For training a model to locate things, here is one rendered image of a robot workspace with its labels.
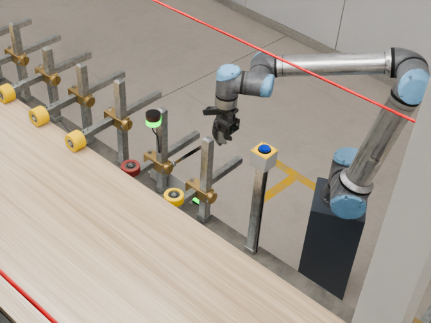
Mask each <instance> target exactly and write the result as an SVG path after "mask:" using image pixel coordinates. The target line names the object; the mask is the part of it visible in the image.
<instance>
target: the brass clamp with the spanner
mask: <svg viewBox="0 0 431 323"><path fill-rule="evenodd" d="M151 151H152V154H148V151H147V152H146V153H144V162H146V161H147V160H151V161H152V162H154V168H153V169H155V170H156V171H157V172H159V173H161V174H166V175H168V174H170V173H171V172H172V171H173V165H172V164H171V161H170V160H168V161H166V162H165V163H163V164H161V163H159V162H158V161H157V160H156V151H154V150H152V149H151Z"/></svg>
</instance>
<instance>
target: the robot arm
mask: <svg viewBox="0 0 431 323"><path fill-rule="evenodd" d="M277 56H279V57H280V58H283V59H285V60H287V61H289V62H291V63H294V64H296V65H298V66H300V67H303V68H304V69H307V70H309V71H311V72H313V73H315V74H317V75H320V76H342V75H366V74H385V75H386V76H387V77H388V78H396V81H395V83H394V85H393V87H392V89H391V91H390V94H389V96H388V98H387V99H386V101H385V103H384V106H386V107H388V108H391V109H393V110H395V111H397V112H400V113H402V114H404V115H406V116H408V117H411V116H412V114H413V113H414V110H415V109H416V107H417V106H418V105H419V104H420V103H421V102H422V100H423V96H424V94H425V90H426V87H427V84H428V80H429V78H430V73H429V69H428V63H427V61H426V60H425V59H424V58H423V57H422V56H421V55H420V54H418V53H416V52H414V51H411V50H408V49H404V48H400V47H390V48H389V49H388V50H387V51H385V52H371V53H333V54H295V55H278V54H277ZM293 76H313V75H311V74H309V73H306V72H304V71H302V70H300V69H297V68H295V67H293V66H292V65H289V64H287V63H285V62H283V61H281V60H278V59H276V58H274V57H272V56H270V55H268V54H266V53H263V52H262V51H261V52H258V53H257V54H256V55H255V56H254V57H253V59H252V61H251V67H250V71H249V72H248V71H243V70H241V69H240V67H239V66H238V65H234V64H225V65H222V66H220V68H218V70H217V75H216V77H215V78H216V86H215V106H208V107H207V108H206V109H204V110H203V115H216V118H215V119H214V123H213V126H212V135H213V138H214V139H215V141H216V143H217V144H218V145H219V146H221V145H222V144H225V145H226V144H227V141H226V140H229V141H232V136H231V134H232V133H234V132H236V131H237V130H238V129H239V125H240V119H238V118H237V117H235V114H236V113H237V112H239V109H238V108H236V107H237V100H238V94H242V95H252V96H257V97H270V96H271V94H272V91H273V86H274V81H275V78H279V77H293ZM408 121H409V120H407V119H405V118H403V117H400V116H399V115H397V114H395V113H392V112H390V111H388V110H386V109H383V108H382V109H381V110H380V112H379V114H378V116H377V117H376V119H375V121H374V123H373V125H372V127H371V128H370V130H369V132H368V134H367V135H366V137H365V139H364V141H363V143H362V145H361V146H360V148H359V149H356V148H353V147H342V148H339V149H338V150H336V151H335V153H334V155H333V160H332V165H331V168H330V173H329V177H328V182H327V183H326V185H325V186H324V187H323V188H322V190H321V194H320V198H321V201H322V203H323V204H324V205H325V206H326V207H327V208H329V209H331V210H332V212H333V213H334V214H335V215H336V216H338V217H340V218H342V219H348V220H349V219H357V218H359V217H361V216H363V214H365V212H366V208H367V204H366V201H367V199H368V197H369V195H370V193H371V192H372V190H373V188H374V183H373V179H374V177H375V176H376V174H377V172H378V171H379V169H380V167H381V166H382V164H383V162H384V161H385V159H386V158H387V155H388V154H389V152H390V151H391V149H392V148H393V145H394V144H395V142H396V141H397V139H398V137H399V136H400V134H401V132H402V131H403V129H404V127H405V126H406V124H407V123H408Z"/></svg>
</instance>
